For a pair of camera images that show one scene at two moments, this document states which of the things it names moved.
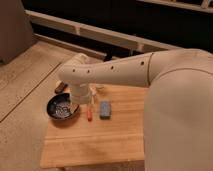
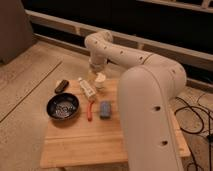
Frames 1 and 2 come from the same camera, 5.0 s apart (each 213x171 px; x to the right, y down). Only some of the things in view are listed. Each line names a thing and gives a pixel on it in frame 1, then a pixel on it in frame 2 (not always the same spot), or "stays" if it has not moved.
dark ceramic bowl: [61, 107] stays
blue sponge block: [105, 110] stays
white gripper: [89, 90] -> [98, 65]
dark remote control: [60, 88] stays
